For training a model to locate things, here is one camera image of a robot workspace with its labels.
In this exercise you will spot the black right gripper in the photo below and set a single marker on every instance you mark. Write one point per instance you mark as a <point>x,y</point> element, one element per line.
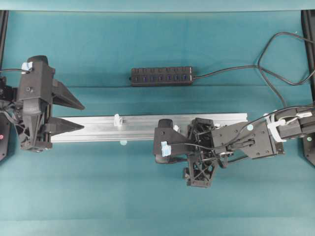
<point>203,163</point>

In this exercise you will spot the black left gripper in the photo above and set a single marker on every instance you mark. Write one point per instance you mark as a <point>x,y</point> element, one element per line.
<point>30,129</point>

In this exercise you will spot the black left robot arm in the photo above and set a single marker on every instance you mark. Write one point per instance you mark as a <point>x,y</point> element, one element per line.
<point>9,102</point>

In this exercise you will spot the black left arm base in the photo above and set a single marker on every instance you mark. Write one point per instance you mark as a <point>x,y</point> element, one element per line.
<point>4,136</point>

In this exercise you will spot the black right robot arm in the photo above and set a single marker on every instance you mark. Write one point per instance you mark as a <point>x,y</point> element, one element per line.
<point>260,138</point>

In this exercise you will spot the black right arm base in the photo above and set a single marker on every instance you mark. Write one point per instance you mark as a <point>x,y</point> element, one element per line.
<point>308,147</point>

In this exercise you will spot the black USB hub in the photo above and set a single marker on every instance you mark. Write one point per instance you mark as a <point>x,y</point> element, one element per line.
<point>161,76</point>

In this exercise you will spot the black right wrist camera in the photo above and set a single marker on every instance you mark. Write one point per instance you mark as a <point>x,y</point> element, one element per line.
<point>169,144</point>

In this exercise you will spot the silver aluminium rail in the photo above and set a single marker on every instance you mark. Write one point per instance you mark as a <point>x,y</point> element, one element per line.
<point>135,128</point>

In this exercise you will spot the black left frame post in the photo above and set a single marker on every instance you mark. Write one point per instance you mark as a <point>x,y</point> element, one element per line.
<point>3,27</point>

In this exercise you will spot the black frame post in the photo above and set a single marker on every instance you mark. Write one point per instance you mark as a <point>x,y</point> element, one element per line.
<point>3,27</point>
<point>308,26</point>

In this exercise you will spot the black right frame post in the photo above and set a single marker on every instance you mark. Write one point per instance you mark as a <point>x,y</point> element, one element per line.
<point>308,26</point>

